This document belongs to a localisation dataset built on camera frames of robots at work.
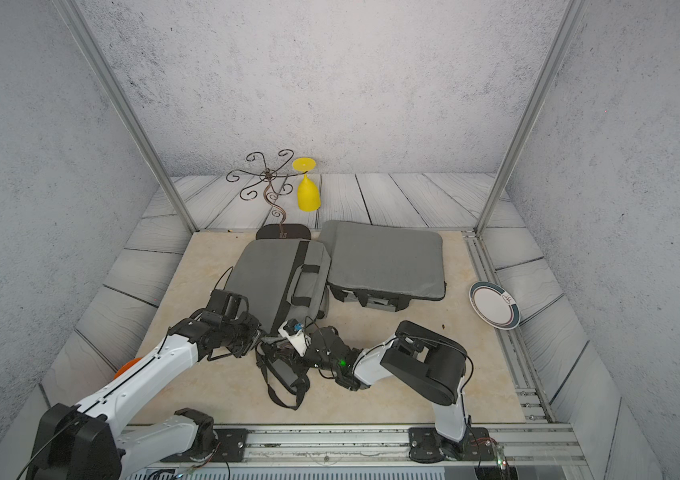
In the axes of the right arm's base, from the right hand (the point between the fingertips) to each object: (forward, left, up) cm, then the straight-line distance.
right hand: (279, 353), depth 81 cm
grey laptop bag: (+30, -29, -1) cm, 42 cm away
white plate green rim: (+21, -66, -10) cm, 70 cm away
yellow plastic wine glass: (+48, -5, +15) cm, 50 cm away
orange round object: (-3, +41, -1) cm, 41 cm away
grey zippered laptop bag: (+24, +4, 0) cm, 24 cm away
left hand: (+6, +2, +2) cm, 6 cm away
